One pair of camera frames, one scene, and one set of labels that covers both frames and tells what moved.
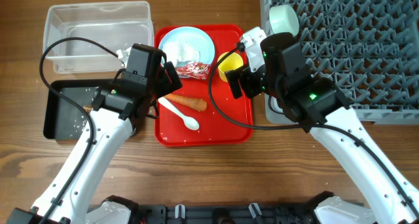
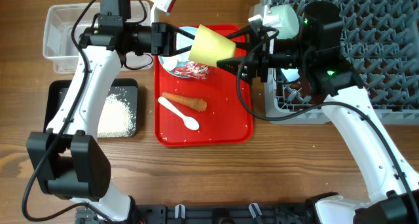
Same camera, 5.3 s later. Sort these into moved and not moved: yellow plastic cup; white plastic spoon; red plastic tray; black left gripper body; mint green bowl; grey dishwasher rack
Moved: yellow plastic cup; black left gripper body
Not moved: mint green bowl; white plastic spoon; grey dishwasher rack; red plastic tray
